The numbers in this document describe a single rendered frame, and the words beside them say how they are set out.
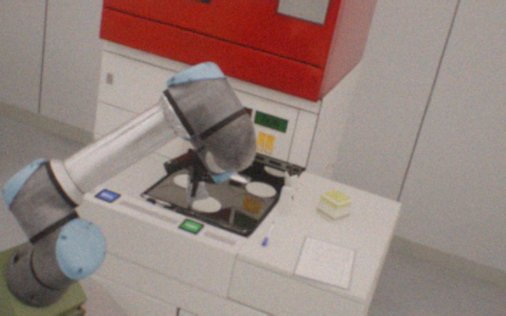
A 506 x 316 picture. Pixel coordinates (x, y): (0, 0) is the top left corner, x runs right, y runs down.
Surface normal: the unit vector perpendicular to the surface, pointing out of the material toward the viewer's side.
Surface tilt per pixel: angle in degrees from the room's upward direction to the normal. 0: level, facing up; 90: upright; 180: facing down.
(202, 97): 67
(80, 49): 90
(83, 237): 50
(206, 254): 90
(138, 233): 90
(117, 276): 90
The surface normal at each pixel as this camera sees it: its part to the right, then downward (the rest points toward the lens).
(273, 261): 0.19, -0.90
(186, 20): -0.34, 0.32
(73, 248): 0.73, -0.29
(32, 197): 0.04, -0.07
